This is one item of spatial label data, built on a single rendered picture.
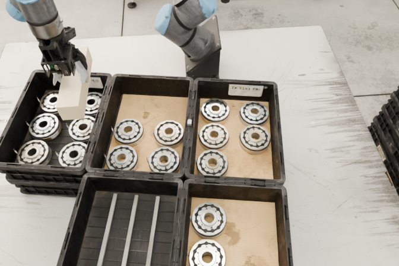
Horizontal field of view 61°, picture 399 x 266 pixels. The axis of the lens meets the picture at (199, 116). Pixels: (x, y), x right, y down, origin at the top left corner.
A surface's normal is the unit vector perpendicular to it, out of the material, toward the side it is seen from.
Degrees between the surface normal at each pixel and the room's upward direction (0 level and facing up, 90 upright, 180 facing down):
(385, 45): 0
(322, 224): 0
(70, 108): 90
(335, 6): 0
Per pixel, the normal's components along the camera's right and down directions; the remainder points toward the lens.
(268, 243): 0.00, -0.58
